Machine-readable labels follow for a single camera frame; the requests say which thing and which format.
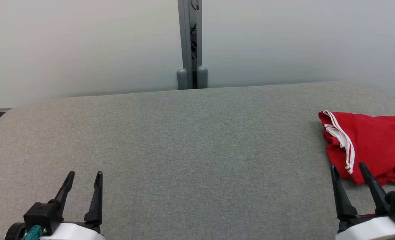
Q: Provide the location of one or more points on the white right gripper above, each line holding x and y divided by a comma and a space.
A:
367, 230

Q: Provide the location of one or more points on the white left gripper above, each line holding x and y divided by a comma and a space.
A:
74, 231

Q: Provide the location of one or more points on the red jersey with white trim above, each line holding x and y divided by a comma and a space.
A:
377, 143

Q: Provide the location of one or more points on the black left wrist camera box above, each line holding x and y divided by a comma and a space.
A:
42, 215

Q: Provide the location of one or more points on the grey partition post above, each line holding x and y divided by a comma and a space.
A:
185, 33

